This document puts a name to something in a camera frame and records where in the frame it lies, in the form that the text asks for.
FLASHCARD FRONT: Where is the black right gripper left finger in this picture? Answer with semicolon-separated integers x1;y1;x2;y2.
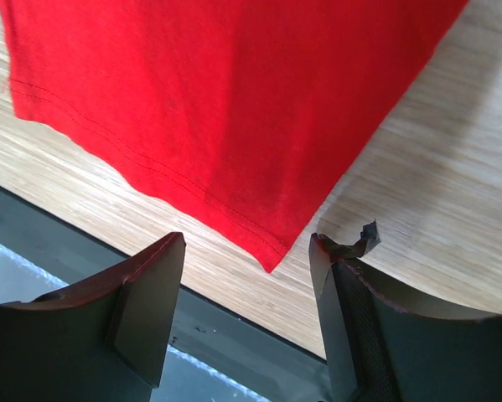
0;232;186;401

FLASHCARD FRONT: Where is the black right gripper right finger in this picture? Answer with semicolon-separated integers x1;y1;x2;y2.
308;223;502;401

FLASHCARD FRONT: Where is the red t shirt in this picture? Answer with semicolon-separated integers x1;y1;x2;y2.
0;0;465;271

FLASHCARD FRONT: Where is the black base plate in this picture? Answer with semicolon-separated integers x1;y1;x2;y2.
0;187;331;401

